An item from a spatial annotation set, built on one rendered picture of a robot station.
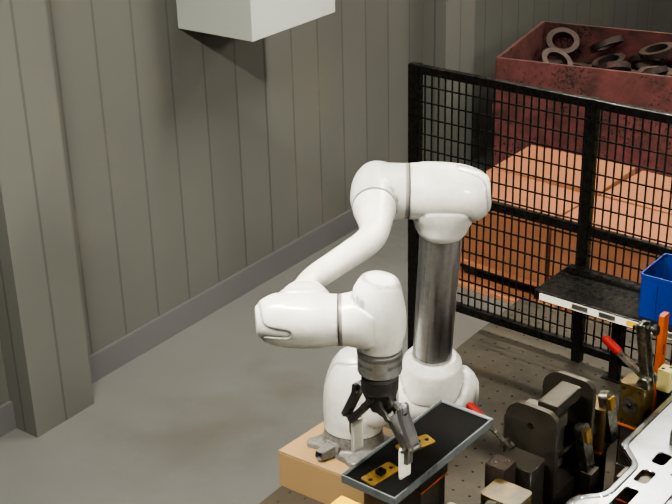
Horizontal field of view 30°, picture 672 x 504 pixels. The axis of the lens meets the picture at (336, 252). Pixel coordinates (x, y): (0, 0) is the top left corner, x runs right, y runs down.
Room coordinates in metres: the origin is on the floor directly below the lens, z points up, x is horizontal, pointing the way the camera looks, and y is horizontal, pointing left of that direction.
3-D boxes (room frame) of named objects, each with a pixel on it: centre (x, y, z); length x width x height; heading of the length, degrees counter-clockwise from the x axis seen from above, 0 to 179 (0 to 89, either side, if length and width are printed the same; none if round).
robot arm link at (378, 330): (2.15, -0.07, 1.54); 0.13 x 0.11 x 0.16; 89
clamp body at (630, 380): (2.68, -0.73, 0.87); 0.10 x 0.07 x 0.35; 51
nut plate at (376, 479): (2.15, -0.08, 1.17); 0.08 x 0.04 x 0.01; 133
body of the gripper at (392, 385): (2.15, -0.08, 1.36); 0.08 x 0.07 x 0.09; 43
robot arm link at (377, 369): (2.15, -0.08, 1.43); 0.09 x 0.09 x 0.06
